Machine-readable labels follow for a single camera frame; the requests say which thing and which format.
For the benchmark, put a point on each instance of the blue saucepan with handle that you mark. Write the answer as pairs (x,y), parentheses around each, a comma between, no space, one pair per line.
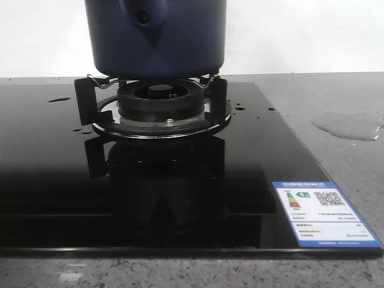
(157,39)

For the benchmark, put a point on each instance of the black right burner with grate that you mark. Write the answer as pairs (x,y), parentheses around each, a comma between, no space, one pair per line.
(153,109)

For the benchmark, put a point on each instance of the black glass gas cooktop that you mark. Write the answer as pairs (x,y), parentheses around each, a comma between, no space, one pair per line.
(65,191)

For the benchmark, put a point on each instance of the blue energy label sticker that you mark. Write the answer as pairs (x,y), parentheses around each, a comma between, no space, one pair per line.
(322,217)

